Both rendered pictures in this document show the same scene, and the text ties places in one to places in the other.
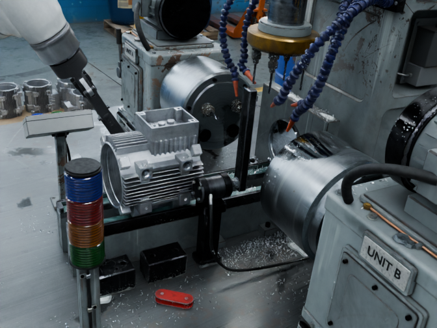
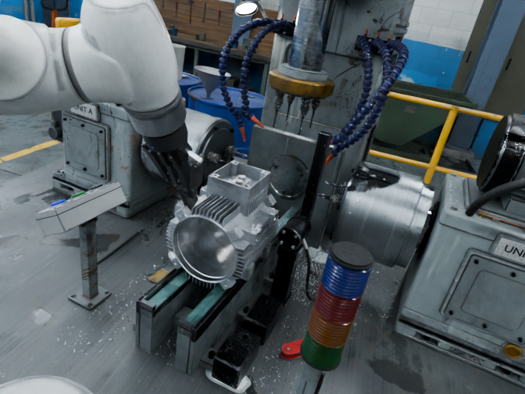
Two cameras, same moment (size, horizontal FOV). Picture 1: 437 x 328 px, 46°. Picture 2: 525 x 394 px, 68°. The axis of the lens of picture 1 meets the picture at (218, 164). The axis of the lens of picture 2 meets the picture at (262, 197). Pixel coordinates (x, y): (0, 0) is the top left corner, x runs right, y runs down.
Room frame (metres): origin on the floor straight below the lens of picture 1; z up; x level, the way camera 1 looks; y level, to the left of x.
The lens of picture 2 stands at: (0.46, 0.59, 1.49)
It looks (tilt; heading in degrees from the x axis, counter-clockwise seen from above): 26 degrees down; 321
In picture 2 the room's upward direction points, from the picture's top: 10 degrees clockwise
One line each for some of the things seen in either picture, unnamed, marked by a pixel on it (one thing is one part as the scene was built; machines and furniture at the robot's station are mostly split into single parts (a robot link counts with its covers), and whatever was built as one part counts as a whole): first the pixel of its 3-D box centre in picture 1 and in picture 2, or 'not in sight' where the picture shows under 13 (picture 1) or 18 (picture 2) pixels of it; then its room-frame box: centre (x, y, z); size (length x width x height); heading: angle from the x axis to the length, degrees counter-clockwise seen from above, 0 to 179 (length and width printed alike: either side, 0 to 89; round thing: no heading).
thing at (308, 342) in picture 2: (87, 248); (323, 342); (0.72, 0.22, 1.05); 0.06 x 0.06 x 0.04
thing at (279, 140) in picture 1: (283, 144); (287, 177); (1.30, -0.18, 1.01); 0.15 x 0.02 x 0.15; 30
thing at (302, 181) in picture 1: (336, 204); (390, 217); (0.96, -0.27, 1.04); 0.41 x 0.25 x 0.25; 30
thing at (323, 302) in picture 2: (84, 205); (337, 296); (0.72, 0.22, 1.14); 0.06 x 0.06 x 0.04
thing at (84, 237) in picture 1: (86, 227); (330, 320); (0.72, 0.22, 1.10); 0.06 x 0.06 x 0.04
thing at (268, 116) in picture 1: (300, 155); (291, 183); (1.33, -0.23, 0.97); 0.30 x 0.11 x 0.34; 30
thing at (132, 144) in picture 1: (150, 168); (225, 230); (1.10, 0.16, 1.01); 0.20 x 0.19 x 0.19; 122
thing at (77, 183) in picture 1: (83, 181); (346, 271); (0.72, 0.22, 1.19); 0.06 x 0.06 x 0.04
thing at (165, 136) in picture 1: (166, 130); (238, 188); (1.12, 0.13, 1.11); 0.12 x 0.11 x 0.07; 122
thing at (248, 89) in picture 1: (244, 141); (313, 182); (1.07, -0.05, 1.12); 0.04 x 0.03 x 0.26; 120
